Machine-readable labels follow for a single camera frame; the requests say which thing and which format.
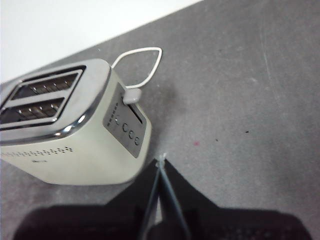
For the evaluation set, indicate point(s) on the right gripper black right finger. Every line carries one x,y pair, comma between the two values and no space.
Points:
237,225

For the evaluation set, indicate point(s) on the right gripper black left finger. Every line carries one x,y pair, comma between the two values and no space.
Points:
100,222

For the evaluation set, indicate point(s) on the cream two-slot toaster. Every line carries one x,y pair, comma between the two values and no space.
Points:
75,165

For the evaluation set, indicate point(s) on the grey toaster lever knob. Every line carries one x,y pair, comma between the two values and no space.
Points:
131,96

